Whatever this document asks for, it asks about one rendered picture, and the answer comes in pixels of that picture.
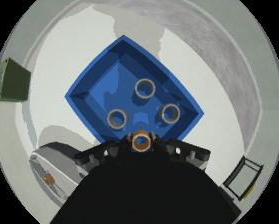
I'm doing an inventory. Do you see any bronze bushing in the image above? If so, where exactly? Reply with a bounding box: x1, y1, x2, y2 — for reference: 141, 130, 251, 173
132, 130, 151, 152
44, 174, 55, 186

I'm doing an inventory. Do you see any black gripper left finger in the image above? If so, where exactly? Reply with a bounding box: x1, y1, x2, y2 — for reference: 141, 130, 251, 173
73, 133, 133, 178

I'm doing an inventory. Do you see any grey metal ring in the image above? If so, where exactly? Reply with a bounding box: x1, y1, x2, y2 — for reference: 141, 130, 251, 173
107, 109, 128, 129
135, 79, 155, 100
159, 104, 180, 124

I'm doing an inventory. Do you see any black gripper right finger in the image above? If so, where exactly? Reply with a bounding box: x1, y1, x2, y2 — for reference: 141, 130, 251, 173
150, 132, 211, 172

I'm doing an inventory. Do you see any grey round turntable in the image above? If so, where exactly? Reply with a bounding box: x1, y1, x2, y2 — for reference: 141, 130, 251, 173
28, 142, 83, 208

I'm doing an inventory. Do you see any blue plastic crate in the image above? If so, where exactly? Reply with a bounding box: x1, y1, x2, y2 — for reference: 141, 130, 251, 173
64, 35, 204, 143

